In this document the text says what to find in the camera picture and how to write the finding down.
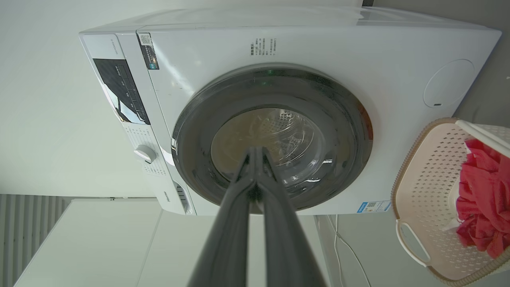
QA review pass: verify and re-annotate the cream perforated laundry basket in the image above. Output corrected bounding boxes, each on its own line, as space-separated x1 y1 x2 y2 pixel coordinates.
391 118 510 287

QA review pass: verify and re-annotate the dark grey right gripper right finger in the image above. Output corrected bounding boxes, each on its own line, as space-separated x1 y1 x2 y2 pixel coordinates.
257 147 327 287

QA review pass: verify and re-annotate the white washer control knob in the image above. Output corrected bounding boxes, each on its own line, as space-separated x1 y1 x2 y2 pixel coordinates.
134 145 157 164

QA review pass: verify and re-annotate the round black glass washer door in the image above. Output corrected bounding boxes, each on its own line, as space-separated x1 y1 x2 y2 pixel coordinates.
171 64 374 212

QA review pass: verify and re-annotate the steel perforated washer drum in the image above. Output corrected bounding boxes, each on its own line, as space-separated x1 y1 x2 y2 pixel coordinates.
210 108 333 188

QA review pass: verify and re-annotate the grey ribbed radiator panel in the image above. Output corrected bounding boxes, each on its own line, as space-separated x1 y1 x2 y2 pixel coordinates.
0 194 69 287

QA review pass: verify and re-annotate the white cabinet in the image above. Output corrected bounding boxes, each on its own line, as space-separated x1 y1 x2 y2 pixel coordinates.
15 199 321 287

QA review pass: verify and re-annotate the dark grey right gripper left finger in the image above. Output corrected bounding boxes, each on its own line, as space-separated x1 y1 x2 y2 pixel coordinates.
187 147 258 287

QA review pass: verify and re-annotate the printed black text label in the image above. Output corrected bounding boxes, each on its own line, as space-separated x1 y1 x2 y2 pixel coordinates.
250 38 277 57

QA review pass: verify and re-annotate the blue energy label sticker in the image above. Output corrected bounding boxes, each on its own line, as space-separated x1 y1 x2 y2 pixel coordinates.
357 201 391 213

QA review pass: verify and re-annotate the thin white power cord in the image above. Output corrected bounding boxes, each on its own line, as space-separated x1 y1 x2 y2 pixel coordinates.
330 215 372 287

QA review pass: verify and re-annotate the black QR code sticker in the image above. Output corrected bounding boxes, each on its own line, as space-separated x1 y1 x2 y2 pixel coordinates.
137 33 160 71

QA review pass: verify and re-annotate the white front-load washing machine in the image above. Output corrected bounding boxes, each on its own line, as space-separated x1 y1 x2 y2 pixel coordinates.
78 6 502 216

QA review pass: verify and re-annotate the red garment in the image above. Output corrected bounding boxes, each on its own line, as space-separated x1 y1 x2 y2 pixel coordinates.
455 138 510 259

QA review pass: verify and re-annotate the black washer display panel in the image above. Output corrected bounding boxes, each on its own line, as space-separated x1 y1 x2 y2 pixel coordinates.
93 59 151 125

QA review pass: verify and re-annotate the round white filter cover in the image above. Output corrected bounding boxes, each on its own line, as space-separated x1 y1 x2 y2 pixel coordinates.
423 59 475 109

